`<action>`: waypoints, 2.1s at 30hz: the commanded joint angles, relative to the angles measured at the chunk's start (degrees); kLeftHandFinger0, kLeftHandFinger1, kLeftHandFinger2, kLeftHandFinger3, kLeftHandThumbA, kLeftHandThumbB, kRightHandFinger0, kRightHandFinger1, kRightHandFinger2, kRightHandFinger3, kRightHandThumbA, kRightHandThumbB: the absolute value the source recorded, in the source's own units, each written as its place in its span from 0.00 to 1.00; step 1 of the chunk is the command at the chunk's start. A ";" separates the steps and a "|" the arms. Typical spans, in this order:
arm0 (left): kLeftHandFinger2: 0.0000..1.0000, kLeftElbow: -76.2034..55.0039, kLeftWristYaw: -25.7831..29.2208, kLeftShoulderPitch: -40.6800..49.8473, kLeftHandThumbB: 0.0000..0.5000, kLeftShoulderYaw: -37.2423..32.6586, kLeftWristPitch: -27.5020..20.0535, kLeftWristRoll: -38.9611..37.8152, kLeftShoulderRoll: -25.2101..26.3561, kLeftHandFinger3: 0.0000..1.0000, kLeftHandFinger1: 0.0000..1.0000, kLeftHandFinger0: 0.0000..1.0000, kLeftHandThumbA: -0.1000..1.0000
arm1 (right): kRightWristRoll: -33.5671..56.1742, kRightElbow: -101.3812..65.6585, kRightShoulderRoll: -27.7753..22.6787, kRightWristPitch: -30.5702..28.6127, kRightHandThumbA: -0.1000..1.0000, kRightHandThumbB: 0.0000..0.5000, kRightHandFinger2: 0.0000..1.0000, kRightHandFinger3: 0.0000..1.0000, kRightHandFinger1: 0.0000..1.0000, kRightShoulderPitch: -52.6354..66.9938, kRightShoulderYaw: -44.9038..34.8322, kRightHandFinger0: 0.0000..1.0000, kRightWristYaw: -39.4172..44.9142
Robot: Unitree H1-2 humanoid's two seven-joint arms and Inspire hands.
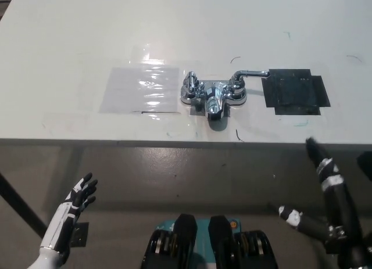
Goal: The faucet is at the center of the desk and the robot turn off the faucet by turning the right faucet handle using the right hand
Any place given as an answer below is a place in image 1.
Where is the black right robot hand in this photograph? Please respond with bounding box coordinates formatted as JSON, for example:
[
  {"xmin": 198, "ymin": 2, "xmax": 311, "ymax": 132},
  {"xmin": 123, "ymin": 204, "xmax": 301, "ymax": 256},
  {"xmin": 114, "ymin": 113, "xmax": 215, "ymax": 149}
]
[{"xmin": 277, "ymin": 137, "xmax": 364, "ymax": 250}]

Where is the chrome lever faucet handle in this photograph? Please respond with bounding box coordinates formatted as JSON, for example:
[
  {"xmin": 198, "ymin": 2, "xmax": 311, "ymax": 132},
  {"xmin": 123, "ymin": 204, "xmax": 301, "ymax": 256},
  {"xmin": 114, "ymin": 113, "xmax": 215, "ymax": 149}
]
[
  {"xmin": 183, "ymin": 71, "xmax": 200, "ymax": 97},
  {"xmin": 231, "ymin": 69, "xmax": 270, "ymax": 91}
]

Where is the black and teal robot body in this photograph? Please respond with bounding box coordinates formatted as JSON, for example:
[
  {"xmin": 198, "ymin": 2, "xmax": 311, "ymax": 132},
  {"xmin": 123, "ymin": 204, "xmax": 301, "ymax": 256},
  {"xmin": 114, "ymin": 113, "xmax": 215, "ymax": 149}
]
[{"xmin": 141, "ymin": 213, "xmax": 278, "ymax": 269}]

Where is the chrome faucet body with spout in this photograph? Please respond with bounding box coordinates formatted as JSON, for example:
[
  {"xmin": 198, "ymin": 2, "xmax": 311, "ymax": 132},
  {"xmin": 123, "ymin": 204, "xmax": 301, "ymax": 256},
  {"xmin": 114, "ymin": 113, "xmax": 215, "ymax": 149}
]
[{"xmin": 179, "ymin": 79, "xmax": 248, "ymax": 120}]

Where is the grey glossy tape sheet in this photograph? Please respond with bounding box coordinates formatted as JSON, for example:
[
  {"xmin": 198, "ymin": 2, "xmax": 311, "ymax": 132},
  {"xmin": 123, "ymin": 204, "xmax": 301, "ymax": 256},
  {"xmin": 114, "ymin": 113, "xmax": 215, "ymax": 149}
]
[{"xmin": 98, "ymin": 66, "xmax": 180, "ymax": 114}]

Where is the black floor tape patch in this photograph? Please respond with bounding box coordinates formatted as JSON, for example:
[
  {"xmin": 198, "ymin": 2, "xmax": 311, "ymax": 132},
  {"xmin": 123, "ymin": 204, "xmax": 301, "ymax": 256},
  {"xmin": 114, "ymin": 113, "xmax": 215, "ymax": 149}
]
[{"xmin": 68, "ymin": 221, "xmax": 90, "ymax": 248}]

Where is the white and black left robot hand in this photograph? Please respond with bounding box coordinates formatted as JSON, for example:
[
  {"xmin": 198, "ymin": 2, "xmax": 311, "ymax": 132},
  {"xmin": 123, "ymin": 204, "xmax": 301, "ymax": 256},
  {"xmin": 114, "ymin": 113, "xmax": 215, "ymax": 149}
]
[{"xmin": 40, "ymin": 172, "xmax": 99, "ymax": 253}]

